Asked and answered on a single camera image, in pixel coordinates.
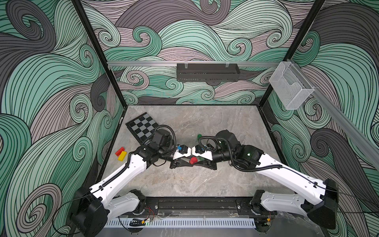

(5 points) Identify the red paint jar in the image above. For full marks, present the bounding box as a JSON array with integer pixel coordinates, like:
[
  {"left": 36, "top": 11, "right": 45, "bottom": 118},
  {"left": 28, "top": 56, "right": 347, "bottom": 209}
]
[{"left": 189, "top": 157, "right": 199, "bottom": 165}]

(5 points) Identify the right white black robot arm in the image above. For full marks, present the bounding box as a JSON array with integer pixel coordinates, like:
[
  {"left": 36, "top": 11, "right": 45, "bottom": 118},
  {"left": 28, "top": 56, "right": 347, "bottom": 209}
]
[{"left": 191, "top": 130, "right": 341, "bottom": 229}]

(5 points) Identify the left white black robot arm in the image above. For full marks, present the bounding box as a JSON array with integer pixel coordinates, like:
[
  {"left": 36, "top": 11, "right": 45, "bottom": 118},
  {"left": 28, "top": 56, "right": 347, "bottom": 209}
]
[{"left": 68, "top": 125, "right": 192, "bottom": 237}]

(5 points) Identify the black white chessboard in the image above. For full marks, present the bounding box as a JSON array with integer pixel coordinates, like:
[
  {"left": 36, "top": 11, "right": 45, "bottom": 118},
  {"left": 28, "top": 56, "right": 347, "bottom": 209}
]
[{"left": 125, "top": 113, "right": 159, "bottom": 145}]

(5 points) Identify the yellow block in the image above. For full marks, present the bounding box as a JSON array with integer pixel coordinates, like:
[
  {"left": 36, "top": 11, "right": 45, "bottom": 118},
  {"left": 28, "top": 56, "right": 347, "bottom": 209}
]
[{"left": 118, "top": 151, "right": 127, "bottom": 162}]

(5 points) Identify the red block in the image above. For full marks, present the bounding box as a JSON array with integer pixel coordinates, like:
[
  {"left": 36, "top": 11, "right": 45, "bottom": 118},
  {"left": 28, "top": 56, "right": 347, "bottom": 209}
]
[{"left": 115, "top": 147, "right": 125, "bottom": 156}]

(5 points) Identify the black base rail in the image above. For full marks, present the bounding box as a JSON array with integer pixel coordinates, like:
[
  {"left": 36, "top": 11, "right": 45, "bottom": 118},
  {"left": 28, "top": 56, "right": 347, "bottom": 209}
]
[{"left": 143, "top": 193, "right": 311, "bottom": 214}]

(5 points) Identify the white slotted cable duct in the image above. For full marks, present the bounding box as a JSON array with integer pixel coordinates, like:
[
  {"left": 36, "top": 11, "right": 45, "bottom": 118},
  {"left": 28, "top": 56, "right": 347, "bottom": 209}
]
[{"left": 105, "top": 218, "right": 256, "bottom": 229}]

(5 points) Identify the black wall tray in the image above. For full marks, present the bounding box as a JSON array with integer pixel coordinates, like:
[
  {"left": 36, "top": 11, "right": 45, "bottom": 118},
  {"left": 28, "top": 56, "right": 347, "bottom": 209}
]
[{"left": 176, "top": 63, "right": 241, "bottom": 86}]

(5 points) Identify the clear plastic wall holder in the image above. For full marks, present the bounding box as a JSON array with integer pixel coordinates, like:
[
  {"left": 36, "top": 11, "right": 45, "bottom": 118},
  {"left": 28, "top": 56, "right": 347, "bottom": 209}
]
[{"left": 269, "top": 61, "right": 314, "bottom": 110}]

